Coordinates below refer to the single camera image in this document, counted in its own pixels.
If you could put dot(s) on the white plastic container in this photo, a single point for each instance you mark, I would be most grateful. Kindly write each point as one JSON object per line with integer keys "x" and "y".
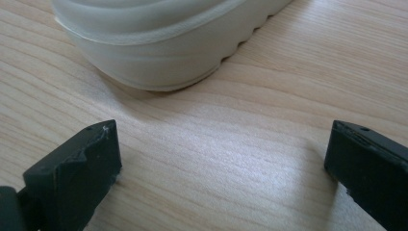
{"x": 160, "y": 48}

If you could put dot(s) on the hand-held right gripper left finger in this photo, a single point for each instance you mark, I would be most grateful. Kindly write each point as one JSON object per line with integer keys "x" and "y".
{"x": 77, "y": 173}

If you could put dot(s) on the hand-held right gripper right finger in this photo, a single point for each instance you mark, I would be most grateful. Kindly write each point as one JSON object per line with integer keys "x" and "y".
{"x": 372, "y": 166}

